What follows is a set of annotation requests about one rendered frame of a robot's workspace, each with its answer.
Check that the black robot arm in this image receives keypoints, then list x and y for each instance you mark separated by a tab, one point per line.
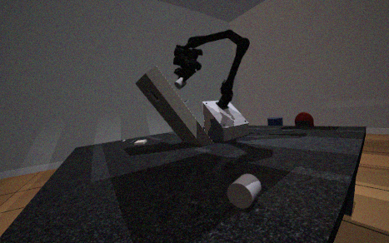
181	52

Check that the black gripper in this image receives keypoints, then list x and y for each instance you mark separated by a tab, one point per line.
187	70

